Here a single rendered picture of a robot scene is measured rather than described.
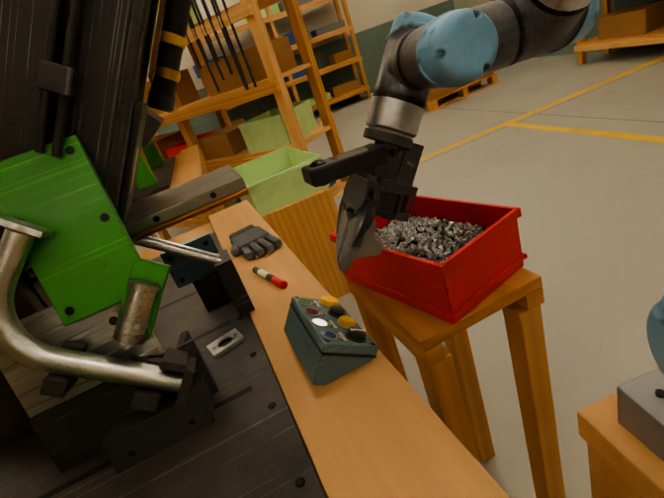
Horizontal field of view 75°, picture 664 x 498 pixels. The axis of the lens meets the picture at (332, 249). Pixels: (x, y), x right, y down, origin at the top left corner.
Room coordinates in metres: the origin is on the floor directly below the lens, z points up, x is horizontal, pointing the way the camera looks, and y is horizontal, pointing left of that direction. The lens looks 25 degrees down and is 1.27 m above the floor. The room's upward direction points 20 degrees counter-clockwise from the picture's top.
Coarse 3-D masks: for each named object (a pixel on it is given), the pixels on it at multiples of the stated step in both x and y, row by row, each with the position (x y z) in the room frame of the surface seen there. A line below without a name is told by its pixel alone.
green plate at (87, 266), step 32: (32, 160) 0.56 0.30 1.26; (64, 160) 0.56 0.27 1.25; (0, 192) 0.54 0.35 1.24; (32, 192) 0.55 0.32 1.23; (64, 192) 0.55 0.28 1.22; (96, 192) 0.55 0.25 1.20; (64, 224) 0.54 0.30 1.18; (96, 224) 0.54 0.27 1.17; (32, 256) 0.52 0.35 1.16; (64, 256) 0.52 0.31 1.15; (96, 256) 0.53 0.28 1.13; (128, 256) 0.53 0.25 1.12; (64, 288) 0.51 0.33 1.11; (96, 288) 0.52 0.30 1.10; (64, 320) 0.50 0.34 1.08
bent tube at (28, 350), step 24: (0, 216) 0.50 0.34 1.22; (0, 240) 0.50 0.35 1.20; (24, 240) 0.50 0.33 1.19; (0, 264) 0.48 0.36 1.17; (24, 264) 0.50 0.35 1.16; (0, 288) 0.48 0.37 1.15; (0, 312) 0.47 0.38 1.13; (0, 336) 0.46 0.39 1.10; (24, 336) 0.47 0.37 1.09; (24, 360) 0.45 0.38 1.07; (48, 360) 0.45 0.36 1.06; (72, 360) 0.46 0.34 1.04; (96, 360) 0.46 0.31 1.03; (120, 360) 0.47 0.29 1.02; (144, 384) 0.45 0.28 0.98; (168, 384) 0.45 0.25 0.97
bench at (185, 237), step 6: (198, 228) 1.37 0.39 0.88; (204, 228) 1.35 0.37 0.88; (210, 228) 1.32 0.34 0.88; (186, 234) 1.35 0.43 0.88; (192, 234) 1.33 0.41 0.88; (198, 234) 1.31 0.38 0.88; (168, 240) 1.36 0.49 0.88; (174, 240) 1.34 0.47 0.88; (180, 240) 1.31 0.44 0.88; (186, 240) 1.29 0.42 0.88; (144, 252) 1.32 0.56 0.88; (150, 252) 1.30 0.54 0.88; (156, 252) 1.28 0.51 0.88; (144, 258) 1.26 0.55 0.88; (150, 258) 1.24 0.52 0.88
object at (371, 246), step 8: (352, 224) 0.57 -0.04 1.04; (352, 232) 0.57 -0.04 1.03; (368, 232) 0.57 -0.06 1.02; (368, 240) 0.57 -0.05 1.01; (376, 240) 0.57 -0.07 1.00; (344, 248) 0.57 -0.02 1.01; (352, 248) 0.56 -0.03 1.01; (360, 248) 0.57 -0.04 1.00; (368, 248) 0.57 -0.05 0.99; (376, 248) 0.57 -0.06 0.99; (344, 256) 0.57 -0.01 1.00; (352, 256) 0.56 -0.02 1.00; (360, 256) 0.57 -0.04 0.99; (368, 256) 0.57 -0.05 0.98; (344, 264) 0.57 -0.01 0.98; (344, 272) 0.58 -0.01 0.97
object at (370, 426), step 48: (288, 288) 0.72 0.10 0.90; (288, 384) 0.46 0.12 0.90; (336, 384) 0.43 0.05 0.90; (384, 384) 0.40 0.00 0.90; (336, 432) 0.35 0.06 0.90; (384, 432) 0.33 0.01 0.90; (432, 432) 0.31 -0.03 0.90; (336, 480) 0.30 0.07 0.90; (384, 480) 0.28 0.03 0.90; (432, 480) 0.26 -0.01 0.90; (480, 480) 0.25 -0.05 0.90
